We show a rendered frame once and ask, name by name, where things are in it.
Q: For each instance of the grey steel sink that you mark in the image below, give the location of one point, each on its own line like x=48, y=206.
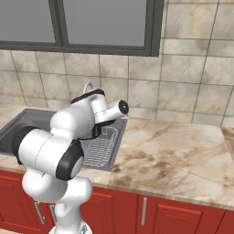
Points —
x=18, y=128

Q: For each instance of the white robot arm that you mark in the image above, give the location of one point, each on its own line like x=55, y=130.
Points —
x=55, y=146

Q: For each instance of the red cabinet door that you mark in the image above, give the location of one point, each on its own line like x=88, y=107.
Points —
x=106, y=210
x=15, y=204
x=179, y=218
x=226, y=222

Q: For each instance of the dark grey framed window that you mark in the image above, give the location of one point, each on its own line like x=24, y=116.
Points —
x=91, y=24

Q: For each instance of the white curved faucet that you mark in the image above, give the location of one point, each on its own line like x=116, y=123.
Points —
x=87, y=87

